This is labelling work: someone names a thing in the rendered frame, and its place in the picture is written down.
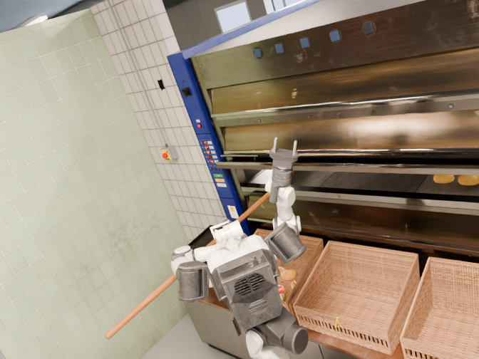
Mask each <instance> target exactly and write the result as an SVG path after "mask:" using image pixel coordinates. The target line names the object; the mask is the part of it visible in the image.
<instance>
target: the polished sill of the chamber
mask: <svg viewBox="0 0 479 359"><path fill-rule="evenodd" d="M265 186H266V184H257V183H245V184H244V185H242V186H241V188H242V191H243V192H256V193H265V194H266V193H268V192H267V191H266V190H265ZM291 187H292V188H294V193H295V196H303V197H321V198H330V199H348V200H357V201H367V202H385V203H394V204H412V205H422V206H432V207H450V208H459V209H477V210H479V196H467V195H454V194H430V193H417V192H393V191H381V190H367V189H343V188H330V187H306V186H294V185H292V186H291Z"/></svg>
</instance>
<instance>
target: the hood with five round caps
mask: <svg viewBox="0 0 479 359"><path fill-rule="evenodd" d="M478 45H479V0H425V1H419V2H416V3H412V4H407V5H404V6H399V7H396V8H392V9H387V10H384V11H378V12H375V13H372V14H367V15H363V16H358V17H355V18H352V19H347V20H343V21H337V22H334V23H331V24H326V25H323V26H317V27H314V28H309V29H306V30H302V31H297V32H294V33H288V34H285V35H282V36H277V37H274V38H268V39H264V40H261V41H256V42H253V43H248V44H245V45H241V46H236V47H233V48H228V49H224V50H221V51H215V52H212V53H207V54H204V55H201V56H195V58H196V61H197V64H198V67H199V69H200V72H201V75H202V79H203V81H204V83H205V87H206V89H209V88H217V87H222V86H227V85H235V84H240V83H248V82H253V81H258V80H266V79H271V78H279V77H284V76H292V75H297V74H302V73H310V72H315V71H323V70H328V69H332V68H341V67H346V66H354V65H359V64H364V63H372V62H377V61H385V60H390V59H395V58H403V57H408V56H416V55H421V54H426V53H434V52H439V51H447V50H452V49H457V48H465V47H470V46H478Z"/></svg>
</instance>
